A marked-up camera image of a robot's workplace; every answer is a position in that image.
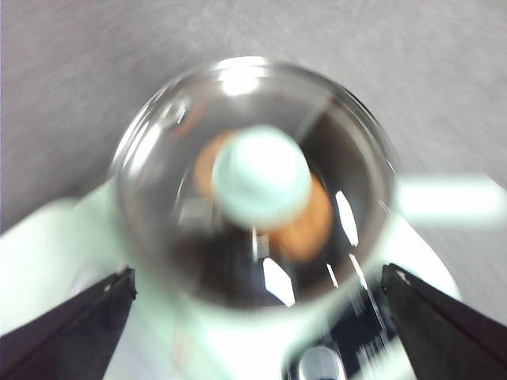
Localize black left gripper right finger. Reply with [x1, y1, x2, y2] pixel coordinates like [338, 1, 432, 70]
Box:
[379, 263, 507, 380]

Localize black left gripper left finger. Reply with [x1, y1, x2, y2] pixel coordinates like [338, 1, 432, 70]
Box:
[0, 265, 138, 380]

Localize brown potato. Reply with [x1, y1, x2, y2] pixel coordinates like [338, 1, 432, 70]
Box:
[193, 132, 334, 264]

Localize glass lid with mint knob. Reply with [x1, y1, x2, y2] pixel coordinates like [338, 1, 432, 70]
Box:
[113, 57, 397, 314]

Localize silver control knob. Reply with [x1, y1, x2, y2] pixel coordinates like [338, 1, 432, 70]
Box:
[296, 344, 346, 380]

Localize mint green pot with handle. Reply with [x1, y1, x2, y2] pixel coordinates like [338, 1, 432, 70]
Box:
[112, 57, 507, 314]

